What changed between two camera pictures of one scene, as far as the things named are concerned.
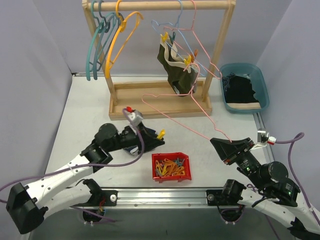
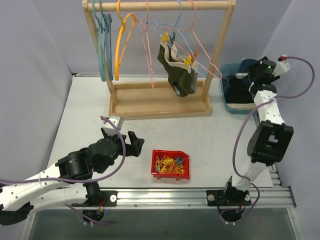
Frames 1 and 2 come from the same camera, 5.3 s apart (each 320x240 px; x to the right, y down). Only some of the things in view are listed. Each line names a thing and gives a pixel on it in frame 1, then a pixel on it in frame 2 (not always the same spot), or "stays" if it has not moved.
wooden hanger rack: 145,99 stays
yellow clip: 164,38 stays
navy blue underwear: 151,140 to 242,72
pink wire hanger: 220,74 stays
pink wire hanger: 196,100 to 146,26
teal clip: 173,37 stays
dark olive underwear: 181,80 stays
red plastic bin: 171,166 stays
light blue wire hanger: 152,23 stays
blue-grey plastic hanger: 106,27 to 108,42
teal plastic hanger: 88,65 to 100,32
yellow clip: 189,60 stays
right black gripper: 239,153 to 253,75
